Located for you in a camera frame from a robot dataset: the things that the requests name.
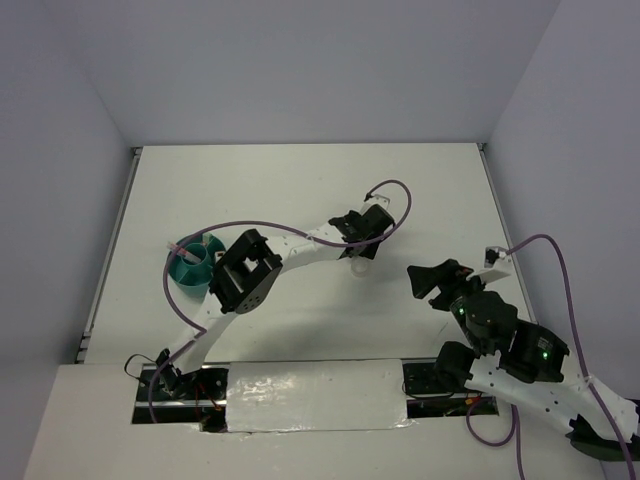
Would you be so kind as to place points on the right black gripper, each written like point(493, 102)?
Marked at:
point(446, 276)

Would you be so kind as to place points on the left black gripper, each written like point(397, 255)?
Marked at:
point(371, 250)

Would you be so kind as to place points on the red pen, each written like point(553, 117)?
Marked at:
point(183, 253)

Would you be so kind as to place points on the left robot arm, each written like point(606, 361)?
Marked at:
point(243, 277)

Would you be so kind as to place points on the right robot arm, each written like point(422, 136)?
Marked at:
point(522, 362)

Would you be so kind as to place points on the clear tape roll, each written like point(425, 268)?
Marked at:
point(360, 267)

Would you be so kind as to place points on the silver foil plate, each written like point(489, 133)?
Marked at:
point(363, 395)

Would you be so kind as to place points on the teal round organizer container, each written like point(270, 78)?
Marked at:
point(193, 279)

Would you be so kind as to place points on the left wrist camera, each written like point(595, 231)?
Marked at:
point(375, 200)

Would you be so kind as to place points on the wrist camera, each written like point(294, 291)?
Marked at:
point(375, 200)
point(497, 266)

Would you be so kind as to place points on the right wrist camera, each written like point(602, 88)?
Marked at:
point(497, 266)

